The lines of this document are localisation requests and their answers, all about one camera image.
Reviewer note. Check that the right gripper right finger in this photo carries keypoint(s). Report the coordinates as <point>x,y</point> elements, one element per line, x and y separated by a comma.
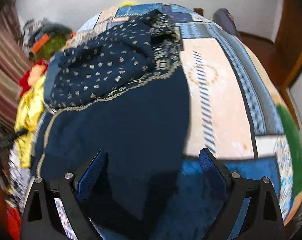
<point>263,219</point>

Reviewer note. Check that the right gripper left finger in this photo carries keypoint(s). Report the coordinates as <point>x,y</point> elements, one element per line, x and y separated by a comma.
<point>41,219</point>

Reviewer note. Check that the navy patterned hoodie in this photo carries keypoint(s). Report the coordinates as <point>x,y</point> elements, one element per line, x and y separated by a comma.
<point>122,94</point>

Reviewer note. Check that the green cloth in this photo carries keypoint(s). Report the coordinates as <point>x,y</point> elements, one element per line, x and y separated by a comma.
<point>293,138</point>

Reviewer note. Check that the yellow garment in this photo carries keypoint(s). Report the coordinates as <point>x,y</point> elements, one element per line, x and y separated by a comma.
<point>30,108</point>

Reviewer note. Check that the blue patchwork bedspread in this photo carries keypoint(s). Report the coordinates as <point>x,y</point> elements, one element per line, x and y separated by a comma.
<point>232,113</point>

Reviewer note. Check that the red plush toy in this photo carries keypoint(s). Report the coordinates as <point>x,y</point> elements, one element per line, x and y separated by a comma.
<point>31,76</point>

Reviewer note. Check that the wooden door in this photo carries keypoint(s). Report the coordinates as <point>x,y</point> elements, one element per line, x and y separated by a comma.
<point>288,45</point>

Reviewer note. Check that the grey backpack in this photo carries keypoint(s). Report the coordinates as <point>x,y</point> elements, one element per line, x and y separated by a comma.
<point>223,18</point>

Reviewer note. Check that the yellow plush toy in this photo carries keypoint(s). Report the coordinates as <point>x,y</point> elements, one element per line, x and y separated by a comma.
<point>127,3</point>

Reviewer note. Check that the wooden bed post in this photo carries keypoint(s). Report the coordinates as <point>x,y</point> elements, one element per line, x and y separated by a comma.
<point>199,11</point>

